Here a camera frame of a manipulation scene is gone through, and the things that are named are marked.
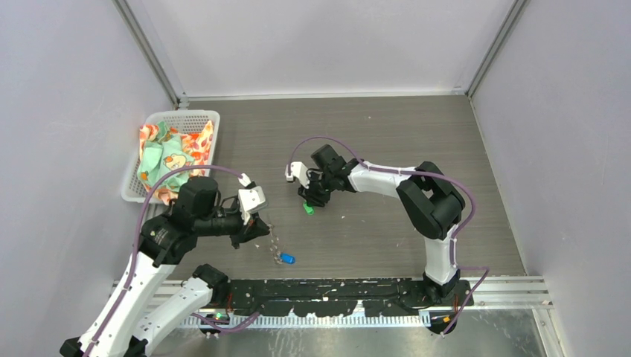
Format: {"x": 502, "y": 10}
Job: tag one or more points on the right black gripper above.
{"x": 310, "y": 195}

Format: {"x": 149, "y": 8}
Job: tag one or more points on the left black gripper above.
{"x": 251, "y": 229}

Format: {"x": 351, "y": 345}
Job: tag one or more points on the green key tag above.
{"x": 308, "y": 209}

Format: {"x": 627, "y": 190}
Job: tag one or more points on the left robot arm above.
{"x": 124, "y": 327}

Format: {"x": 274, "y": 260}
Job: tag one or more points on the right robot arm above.
{"x": 432, "y": 203}

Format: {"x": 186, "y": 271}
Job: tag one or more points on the colourful patterned cloth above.
{"x": 163, "y": 148}

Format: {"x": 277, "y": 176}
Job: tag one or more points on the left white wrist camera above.
{"x": 251, "y": 198}

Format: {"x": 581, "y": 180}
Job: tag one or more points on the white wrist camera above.
{"x": 297, "y": 171}
{"x": 251, "y": 198}

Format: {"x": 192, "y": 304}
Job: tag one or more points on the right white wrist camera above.
{"x": 297, "y": 171}

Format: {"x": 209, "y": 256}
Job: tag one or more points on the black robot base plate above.
{"x": 381, "y": 297}

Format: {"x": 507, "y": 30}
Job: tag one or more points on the aluminium frame rail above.
{"x": 495, "y": 293}

